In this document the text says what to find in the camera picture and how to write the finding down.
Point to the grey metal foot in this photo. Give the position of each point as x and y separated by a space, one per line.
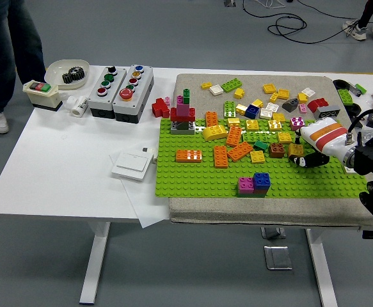
229 2

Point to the grey-brown foam mat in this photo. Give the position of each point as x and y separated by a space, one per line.
205 209

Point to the black metal gear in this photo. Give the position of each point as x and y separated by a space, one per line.
78 73
68 77

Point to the white plastic bowl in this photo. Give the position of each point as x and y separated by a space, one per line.
56 68

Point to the yellow curved brick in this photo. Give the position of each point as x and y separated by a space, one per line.
215 132

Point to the orange long brick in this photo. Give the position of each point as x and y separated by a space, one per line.
220 156
240 151
189 155
234 136

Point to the metal floor plate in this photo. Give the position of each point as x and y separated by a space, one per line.
277 257

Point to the white square brick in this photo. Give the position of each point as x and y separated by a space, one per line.
347 169
308 92
266 113
272 106
216 89

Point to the red arch brick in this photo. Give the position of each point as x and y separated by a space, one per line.
317 104

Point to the white wall switch plate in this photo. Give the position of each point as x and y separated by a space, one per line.
130 166

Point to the white paper sheet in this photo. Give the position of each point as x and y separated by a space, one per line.
147 211

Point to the small green block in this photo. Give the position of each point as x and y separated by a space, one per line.
360 87

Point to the blue square brick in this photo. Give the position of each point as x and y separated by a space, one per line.
263 180
252 112

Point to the cream red-green switch box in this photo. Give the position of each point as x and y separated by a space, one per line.
42 96

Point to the dark green square brick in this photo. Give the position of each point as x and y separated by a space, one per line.
245 195

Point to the grey brick with holes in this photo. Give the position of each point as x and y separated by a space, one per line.
326 112

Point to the lime green long brick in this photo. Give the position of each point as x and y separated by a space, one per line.
256 137
230 109

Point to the silver black clamp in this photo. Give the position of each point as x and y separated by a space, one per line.
354 90

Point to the white desk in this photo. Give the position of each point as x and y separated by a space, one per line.
61 160

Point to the grey flat base brick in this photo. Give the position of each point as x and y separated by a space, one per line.
173 130

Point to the grey four-button control box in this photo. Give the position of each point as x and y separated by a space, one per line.
96 102

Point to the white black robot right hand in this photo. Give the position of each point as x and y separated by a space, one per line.
323 134

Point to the lime green studded baseplate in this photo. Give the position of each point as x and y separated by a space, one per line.
189 179

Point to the yellow square brick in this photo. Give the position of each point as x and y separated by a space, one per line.
257 156
278 117
302 97
274 125
284 137
282 93
241 109
233 121
269 88
252 124
257 103

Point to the red brick cluster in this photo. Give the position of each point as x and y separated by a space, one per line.
159 108

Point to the pink tall brick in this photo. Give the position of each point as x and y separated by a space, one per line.
183 109

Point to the grey metal bracket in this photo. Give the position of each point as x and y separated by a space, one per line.
274 233

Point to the brown square brick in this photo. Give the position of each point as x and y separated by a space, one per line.
276 149
260 192

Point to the dark green roof brick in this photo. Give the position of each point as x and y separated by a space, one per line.
260 145

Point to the magenta square brick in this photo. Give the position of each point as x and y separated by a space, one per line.
296 123
246 185

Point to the dark grey roof brick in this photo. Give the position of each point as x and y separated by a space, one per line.
290 105

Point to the grey emergency-stop control box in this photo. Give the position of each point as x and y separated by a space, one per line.
135 104

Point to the small pink brick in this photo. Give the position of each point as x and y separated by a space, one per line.
167 101
302 108

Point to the green narrow brick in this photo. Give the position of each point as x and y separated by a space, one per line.
187 94

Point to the small yellow flat brick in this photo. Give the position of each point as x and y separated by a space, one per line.
206 85

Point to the yellow tall brick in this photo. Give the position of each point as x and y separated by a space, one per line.
239 93

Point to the dark olive wedge brick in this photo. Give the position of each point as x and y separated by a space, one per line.
183 125

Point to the white pipe fitting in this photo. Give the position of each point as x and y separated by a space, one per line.
79 107

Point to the red wide brick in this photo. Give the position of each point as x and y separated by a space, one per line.
174 115

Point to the yellow orange brick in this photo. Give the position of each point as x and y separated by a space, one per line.
295 149

